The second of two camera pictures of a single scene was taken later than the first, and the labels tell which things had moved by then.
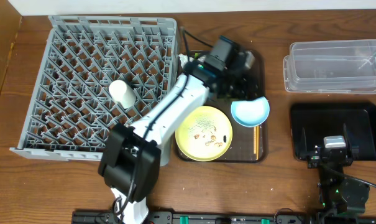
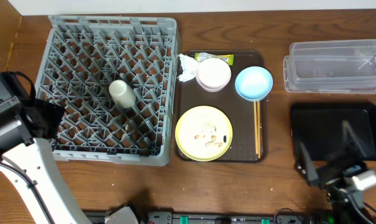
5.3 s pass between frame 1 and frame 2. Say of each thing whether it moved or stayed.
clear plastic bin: stayed
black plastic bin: stayed
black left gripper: moved
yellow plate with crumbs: stayed
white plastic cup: stayed
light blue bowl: moved
